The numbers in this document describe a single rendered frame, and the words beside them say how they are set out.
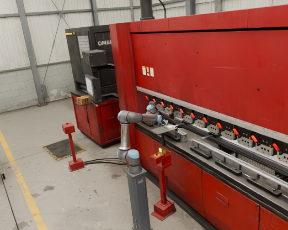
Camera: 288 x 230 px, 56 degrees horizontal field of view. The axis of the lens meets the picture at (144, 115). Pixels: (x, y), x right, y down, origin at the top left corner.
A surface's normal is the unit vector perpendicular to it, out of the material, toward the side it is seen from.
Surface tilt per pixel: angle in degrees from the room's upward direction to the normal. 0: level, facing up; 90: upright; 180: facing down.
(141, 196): 90
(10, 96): 90
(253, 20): 90
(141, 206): 90
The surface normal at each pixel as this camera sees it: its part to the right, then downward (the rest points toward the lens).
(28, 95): 0.55, 0.22
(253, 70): -0.87, 0.23
